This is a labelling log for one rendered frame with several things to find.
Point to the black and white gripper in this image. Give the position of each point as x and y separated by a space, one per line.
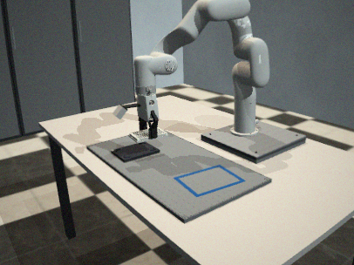
146 111

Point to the blue tape outline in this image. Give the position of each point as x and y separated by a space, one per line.
208 192

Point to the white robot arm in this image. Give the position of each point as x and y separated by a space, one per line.
254 73

